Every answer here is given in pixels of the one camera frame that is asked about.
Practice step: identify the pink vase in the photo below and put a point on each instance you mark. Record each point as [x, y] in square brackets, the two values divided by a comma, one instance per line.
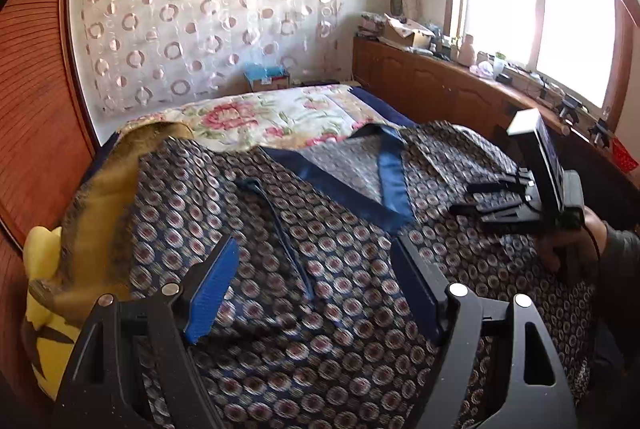
[468, 50]

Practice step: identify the floral blanket with navy edge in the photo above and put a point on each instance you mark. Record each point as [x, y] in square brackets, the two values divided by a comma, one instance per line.
[250, 114]

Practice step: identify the person's right forearm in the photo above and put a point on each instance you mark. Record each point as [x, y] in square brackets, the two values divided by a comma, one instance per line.
[622, 254]

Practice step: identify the blue tissue box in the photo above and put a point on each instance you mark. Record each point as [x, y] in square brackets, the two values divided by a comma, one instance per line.
[267, 76]

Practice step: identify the yellow plush toy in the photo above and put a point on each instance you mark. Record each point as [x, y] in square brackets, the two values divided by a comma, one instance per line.
[45, 324]

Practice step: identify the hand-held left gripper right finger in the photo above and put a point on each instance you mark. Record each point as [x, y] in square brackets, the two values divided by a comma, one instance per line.
[415, 279]

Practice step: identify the navy medallion print garment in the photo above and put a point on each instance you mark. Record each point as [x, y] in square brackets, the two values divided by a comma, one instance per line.
[325, 259]

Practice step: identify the brown furry cloth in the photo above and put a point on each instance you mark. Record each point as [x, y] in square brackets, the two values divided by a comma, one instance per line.
[105, 209]

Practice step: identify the black clamp stand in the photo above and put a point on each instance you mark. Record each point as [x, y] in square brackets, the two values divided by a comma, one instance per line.
[601, 131]
[570, 109]

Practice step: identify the long wooden cabinet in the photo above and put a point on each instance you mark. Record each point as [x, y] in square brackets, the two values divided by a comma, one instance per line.
[425, 84]

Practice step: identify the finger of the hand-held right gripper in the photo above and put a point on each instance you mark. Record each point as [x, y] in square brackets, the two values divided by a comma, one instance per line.
[480, 209]
[495, 188]

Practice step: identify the open cardboard box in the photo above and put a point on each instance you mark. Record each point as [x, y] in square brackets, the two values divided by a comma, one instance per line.
[405, 34]

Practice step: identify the person's right hand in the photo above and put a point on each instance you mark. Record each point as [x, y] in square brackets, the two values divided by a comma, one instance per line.
[550, 254]

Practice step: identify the circle pattern wall curtain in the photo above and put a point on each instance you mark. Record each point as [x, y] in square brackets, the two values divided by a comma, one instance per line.
[200, 9]

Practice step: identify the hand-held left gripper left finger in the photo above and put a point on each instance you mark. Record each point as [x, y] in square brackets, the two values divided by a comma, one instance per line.
[215, 289]

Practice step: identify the wooden headboard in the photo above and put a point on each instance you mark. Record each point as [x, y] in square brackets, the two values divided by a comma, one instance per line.
[35, 84]

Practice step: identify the red mesh basket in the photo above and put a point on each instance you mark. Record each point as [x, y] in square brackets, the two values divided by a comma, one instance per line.
[625, 155]

